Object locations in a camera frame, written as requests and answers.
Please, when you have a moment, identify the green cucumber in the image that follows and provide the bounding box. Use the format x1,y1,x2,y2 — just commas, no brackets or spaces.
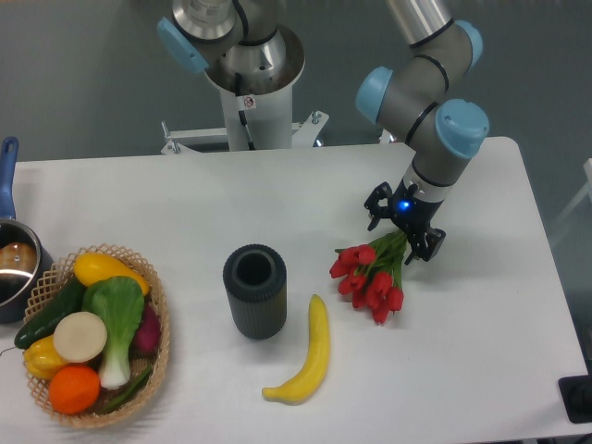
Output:
14,277,86,350

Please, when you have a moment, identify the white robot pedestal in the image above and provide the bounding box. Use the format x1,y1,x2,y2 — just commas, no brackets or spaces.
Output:
161,24,329,154

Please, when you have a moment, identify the yellow banana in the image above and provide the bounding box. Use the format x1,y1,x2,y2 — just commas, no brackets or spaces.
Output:
262,294,331,405

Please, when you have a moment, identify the white round radish slice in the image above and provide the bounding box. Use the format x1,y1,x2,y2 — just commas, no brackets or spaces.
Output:
53,312,107,364

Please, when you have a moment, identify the red tulip bouquet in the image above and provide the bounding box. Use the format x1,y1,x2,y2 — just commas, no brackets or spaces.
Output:
329,230,407,325

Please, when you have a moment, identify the yellow bell pepper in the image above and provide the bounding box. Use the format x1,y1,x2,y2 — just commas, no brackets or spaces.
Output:
23,335,69,380

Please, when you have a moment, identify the white frame at right edge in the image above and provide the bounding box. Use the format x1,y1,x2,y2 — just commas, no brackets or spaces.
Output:
549,158,591,247

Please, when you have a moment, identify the purple sweet potato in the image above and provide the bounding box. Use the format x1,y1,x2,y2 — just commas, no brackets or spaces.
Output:
133,304,161,353

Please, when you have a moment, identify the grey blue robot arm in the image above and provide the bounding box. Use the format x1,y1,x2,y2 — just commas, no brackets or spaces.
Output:
156,1,489,261

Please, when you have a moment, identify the woven wicker basket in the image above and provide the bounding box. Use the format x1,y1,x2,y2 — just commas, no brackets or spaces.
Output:
15,244,169,428

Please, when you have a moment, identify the blue saucepan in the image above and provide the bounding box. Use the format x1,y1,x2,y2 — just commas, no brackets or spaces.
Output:
1,137,53,324

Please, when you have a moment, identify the yellow squash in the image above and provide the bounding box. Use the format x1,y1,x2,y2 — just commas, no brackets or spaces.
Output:
73,253,150,296

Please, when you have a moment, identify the orange fruit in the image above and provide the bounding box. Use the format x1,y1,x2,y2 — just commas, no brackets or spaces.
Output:
49,364,101,414

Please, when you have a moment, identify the black device at edge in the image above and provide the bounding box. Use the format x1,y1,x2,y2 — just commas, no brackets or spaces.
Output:
558,375,591,424

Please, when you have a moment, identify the green bok choy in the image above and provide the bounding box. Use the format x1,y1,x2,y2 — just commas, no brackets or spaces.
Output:
82,276,144,390

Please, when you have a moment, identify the green bean pod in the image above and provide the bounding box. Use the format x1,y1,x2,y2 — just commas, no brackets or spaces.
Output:
98,366,153,414

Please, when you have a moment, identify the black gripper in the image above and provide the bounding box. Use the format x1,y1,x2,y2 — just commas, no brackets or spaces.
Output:
364,179,447,265

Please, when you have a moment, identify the dark grey ribbed vase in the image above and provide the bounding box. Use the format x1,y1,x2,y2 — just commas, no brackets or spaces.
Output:
223,244,288,340

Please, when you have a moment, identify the black cable on pedestal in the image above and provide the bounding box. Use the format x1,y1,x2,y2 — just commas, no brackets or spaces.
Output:
233,72,256,151

